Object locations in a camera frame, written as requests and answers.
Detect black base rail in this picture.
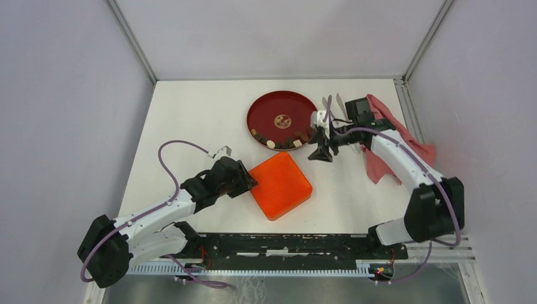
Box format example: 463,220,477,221
173,233,408,270

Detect metal tongs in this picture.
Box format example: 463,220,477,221
322,93,361,155

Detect pink cloth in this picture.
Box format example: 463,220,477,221
362,94,436,184

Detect round red tray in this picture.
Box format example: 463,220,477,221
246,91,317,151

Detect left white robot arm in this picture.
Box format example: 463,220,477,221
77,156,258,288

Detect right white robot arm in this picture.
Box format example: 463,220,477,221
308,98,464,258

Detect orange box lid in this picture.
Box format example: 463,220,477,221
249,152,313,212

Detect orange chocolate box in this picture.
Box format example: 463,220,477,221
262,195,311,221

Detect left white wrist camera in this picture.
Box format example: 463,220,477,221
208,146,232,160

